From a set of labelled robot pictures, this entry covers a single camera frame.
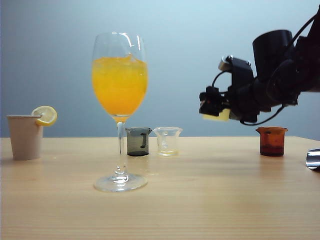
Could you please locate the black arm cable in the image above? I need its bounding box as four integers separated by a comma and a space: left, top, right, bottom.
239, 104, 286, 126

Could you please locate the clear glass measuring cup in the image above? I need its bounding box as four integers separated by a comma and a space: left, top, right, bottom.
152, 126, 184, 157

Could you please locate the beige paper cup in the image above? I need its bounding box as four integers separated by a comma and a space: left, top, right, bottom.
6, 114, 44, 161

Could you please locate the clear beaker with dark mark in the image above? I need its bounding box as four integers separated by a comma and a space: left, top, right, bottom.
202, 107, 231, 123

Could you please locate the shiny metal object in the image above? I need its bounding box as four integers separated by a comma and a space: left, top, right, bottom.
305, 147, 320, 172

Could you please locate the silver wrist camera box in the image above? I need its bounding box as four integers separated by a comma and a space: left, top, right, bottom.
218, 55, 235, 71

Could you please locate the black camera cable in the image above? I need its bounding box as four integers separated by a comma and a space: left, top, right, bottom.
211, 71, 226, 89

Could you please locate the smoky grey measuring cup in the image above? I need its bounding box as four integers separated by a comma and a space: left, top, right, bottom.
124, 127, 153, 157

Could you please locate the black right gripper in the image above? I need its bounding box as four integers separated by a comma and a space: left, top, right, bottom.
199, 57, 258, 123

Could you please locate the amber measuring cup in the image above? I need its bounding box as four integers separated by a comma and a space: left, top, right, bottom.
255, 126, 289, 157

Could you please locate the wine glass with orange juice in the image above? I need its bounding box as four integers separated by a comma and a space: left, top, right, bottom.
91, 31, 149, 193

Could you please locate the yellow lemon slice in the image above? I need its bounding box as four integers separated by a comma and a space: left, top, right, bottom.
31, 105, 58, 127

